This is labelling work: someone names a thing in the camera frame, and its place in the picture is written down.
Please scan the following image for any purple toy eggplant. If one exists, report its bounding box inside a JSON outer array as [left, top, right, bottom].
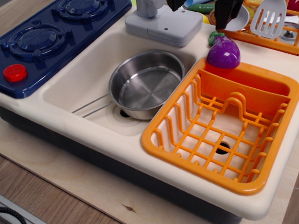
[[206, 31, 241, 69]]

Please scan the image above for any stainless steel pan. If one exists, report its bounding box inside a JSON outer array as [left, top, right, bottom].
[[73, 50, 185, 120]]

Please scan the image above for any grey toy ladle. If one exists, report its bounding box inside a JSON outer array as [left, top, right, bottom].
[[225, 5, 250, 32]]

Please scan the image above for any green toy cucumber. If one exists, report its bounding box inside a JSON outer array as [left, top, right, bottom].
[[187, 4, 215, 14]]

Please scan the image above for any grey toy faucet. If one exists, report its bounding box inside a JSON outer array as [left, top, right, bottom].
[[125, 0, 203, 47]]

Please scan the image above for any orange utensil rack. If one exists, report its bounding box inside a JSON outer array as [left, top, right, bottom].
[[227, 0, 299, 56]]

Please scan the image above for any grey toy slotted spatula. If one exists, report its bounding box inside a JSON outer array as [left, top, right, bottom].
[[250, 0, 287, 39]]

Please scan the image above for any orange dish drainer basket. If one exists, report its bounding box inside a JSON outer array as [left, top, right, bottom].
[[141, 58, 299, 195]]

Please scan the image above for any blue toy stove top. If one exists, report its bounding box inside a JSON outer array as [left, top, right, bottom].
[[0, 0, 132, 99]]

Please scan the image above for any cream toy kitchen sink unit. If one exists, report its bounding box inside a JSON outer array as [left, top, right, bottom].
[[0, 19, 299, 224]]

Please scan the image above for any red stove knob right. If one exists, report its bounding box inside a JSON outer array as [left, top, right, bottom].
[[3, 64, 28, 83]]

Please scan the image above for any light wooden base board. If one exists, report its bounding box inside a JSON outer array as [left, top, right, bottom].
[[0, 0, 299, 224]]

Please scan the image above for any aluminium extrusion rail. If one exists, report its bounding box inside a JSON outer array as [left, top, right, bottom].
[[0, 185, 48, 224]]

